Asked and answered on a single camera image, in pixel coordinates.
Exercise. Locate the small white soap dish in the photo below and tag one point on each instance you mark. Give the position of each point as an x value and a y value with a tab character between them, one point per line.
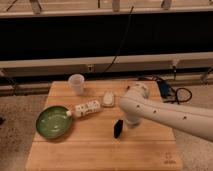
108	99

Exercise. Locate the green plate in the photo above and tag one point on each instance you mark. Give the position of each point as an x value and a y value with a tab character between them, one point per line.
53	122

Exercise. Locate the black eraser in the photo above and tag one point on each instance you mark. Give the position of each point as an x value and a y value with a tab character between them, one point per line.
118	127

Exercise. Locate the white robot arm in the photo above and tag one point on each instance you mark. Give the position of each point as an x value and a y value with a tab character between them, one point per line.
136	104

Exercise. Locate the clear plastic cup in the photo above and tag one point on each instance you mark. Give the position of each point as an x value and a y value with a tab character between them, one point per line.
76	81

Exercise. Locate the white plastic bottle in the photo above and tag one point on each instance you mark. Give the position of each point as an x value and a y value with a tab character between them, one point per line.
85	109

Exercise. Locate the wooden table board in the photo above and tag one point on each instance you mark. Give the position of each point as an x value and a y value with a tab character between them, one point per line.
89	145

